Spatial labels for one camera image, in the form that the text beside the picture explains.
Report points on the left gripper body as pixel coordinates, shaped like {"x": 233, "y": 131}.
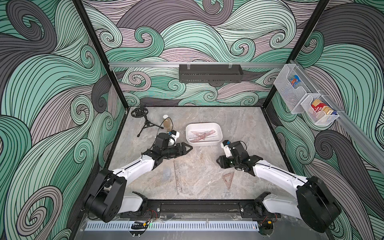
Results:
{"x": 171, "y": 152}

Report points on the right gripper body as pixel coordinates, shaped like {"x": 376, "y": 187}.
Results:
{"x": 230, "y": 161}

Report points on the small red set square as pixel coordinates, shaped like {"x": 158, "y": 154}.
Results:
{"x": 228, "y": 178}

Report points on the white storage box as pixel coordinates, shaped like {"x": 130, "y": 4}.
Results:
{"x": 203, "y": 129}

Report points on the wide red ruler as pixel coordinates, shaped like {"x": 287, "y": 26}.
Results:
{"x": 207, "y": 136}

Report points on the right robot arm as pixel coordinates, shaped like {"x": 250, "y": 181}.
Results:
{"x": 309, "y": 199}

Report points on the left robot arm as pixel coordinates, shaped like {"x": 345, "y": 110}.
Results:
{"x": 107, "y": 197}

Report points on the long pink clear ruler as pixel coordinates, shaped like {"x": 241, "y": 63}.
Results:
{"x": 178, "y": 177}

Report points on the blue clear protractor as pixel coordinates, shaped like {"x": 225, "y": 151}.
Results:
{"x": 167, "y": 175}

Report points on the amber bottle white cap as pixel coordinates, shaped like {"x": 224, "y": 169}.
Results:
{"x": 167, "y": 123}

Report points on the small black tripod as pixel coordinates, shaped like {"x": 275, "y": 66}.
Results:
{"x": 142, "y": 112}

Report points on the red card boxes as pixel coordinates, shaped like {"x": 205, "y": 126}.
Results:
{"x": 322, "y": 109}

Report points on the blue packet in bin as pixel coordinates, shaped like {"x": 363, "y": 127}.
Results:
{"x": 295, "y": 81}

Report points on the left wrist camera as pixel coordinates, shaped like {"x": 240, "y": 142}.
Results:
{"x": 164, "y": 140}

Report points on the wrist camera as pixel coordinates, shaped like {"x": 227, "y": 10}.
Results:
{"x": 164, "y": 140}
{"x": 232, "y": 149}

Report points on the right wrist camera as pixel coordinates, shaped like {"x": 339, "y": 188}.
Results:
{"x": 232, "y": 149}

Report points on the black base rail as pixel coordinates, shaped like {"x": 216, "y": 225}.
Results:
{"x": 246, "y": 208}

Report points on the black wall tray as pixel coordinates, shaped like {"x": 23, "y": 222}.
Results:
{"x": 212, "y": 74}

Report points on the clear wall bin upper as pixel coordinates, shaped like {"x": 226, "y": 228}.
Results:
{"x": 293, "y": 97}

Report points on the clear wall bin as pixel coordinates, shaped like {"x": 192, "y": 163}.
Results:
{"x": 293, "y": 97}
{"x": 317, "y": 120}

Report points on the clear wall bin lower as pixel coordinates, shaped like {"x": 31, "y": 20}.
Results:
{"x": 317, "y": 120}

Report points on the aluminium back rail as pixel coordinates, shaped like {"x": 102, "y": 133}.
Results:
{"x": 176, "y": 64}

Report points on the aluminium rail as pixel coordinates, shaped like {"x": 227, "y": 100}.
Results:
{"x": 176, "y": 64}
{"x": 323, "y": 84}

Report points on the white slotted cable duct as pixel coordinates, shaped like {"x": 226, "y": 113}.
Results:
{"x": 232, "y": 226}

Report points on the aluminium right rail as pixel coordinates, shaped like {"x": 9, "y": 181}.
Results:
{"x": 323, "y": 84}

